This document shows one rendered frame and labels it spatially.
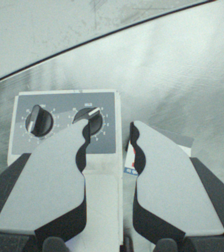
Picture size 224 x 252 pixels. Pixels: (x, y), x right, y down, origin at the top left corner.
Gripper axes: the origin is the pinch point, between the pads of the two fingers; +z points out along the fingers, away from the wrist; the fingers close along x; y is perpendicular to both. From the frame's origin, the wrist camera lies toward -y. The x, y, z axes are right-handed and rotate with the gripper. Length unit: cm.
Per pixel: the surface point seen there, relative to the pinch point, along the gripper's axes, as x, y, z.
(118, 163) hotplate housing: 1.0, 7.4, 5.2
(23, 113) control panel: -10.2, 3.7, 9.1
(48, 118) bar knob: -6.8, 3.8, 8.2
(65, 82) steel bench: -6.0, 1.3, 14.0
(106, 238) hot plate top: 0.0, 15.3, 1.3
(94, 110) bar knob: -1.6, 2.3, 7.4
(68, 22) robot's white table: -5.6, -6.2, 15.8
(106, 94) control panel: -0.4, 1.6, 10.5
